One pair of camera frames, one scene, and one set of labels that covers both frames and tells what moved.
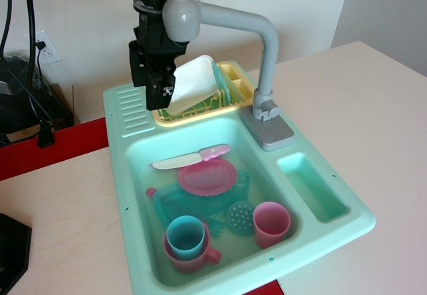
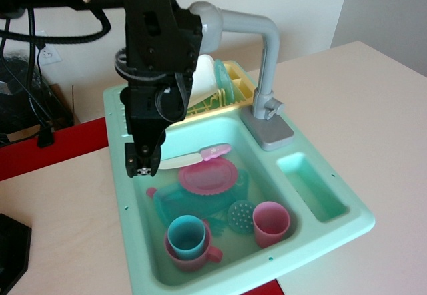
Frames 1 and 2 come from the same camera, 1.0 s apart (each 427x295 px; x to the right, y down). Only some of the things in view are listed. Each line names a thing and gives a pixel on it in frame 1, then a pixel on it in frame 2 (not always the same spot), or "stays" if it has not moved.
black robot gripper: x=153 y=46 -> x=162 y=44
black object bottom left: x=15 y=242 stays
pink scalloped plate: x=208 y=177 stays
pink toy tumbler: x=271 y=221 stays
